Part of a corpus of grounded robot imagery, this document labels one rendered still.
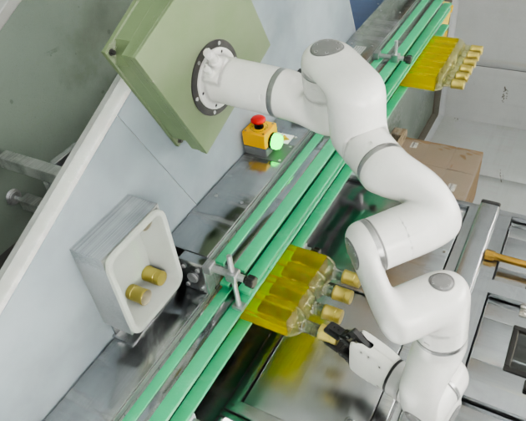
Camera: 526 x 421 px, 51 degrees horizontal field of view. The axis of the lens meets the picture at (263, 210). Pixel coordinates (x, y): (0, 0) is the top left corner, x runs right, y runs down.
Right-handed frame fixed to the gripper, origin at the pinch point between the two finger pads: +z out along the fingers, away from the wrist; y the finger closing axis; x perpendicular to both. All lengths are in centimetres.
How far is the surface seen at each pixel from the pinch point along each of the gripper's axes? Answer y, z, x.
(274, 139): 21, 41, -27
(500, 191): -302, 122, -450
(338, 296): 1.1, 5.9, -9.0
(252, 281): 15.9, 14.2, 9.1
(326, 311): 1.2, 5.2, -3.5
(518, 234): -15, -11, -72
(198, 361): 3.5, 16.2, 25.1
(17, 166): 14, 101, 19
